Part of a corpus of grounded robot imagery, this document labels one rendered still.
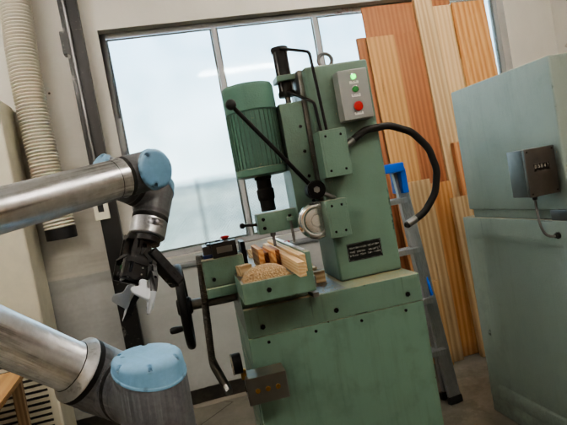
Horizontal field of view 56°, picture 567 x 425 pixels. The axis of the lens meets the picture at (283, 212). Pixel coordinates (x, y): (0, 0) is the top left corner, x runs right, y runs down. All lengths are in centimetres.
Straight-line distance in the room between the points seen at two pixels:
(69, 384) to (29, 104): 194
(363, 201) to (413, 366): 56
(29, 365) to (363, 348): 99
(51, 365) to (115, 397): 15
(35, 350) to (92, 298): 191
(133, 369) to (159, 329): 200
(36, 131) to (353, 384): 199
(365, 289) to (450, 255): 155
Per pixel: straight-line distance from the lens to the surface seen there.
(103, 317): 314
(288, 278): 154
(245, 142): 179
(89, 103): 306
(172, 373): 116
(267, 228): 182
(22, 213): 108
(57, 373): 126
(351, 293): 172
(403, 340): 181
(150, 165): 120
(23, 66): 304
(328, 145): 171
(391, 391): 184
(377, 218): 184
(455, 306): 327
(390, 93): 328
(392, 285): 176
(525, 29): 402
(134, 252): 135
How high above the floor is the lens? 116
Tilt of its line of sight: 3 degrees down
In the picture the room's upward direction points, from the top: 10 degrees counter-clockwise
